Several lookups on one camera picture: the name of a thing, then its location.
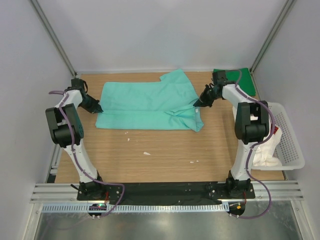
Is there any white plastic basket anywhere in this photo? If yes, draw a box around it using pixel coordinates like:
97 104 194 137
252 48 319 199
268 102 305 171

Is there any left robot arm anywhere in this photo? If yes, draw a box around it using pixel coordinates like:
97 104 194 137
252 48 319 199
45 77 106 201

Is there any folded green t-shirt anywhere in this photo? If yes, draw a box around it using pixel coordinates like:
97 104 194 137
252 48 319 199
225 68 256 97

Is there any teal t-shirt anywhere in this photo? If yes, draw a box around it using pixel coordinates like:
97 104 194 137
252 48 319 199
95 69 204 132

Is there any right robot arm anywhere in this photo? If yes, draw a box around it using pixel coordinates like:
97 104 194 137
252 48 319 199
193 69 275 197

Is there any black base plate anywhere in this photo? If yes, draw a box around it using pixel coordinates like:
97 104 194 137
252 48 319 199
71 181 256 206

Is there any white slotted cable duct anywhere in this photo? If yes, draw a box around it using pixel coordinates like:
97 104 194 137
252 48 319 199
41 202 229 214

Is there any white t-shirt in basket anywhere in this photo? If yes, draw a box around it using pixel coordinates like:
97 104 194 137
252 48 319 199
233 107 283 168

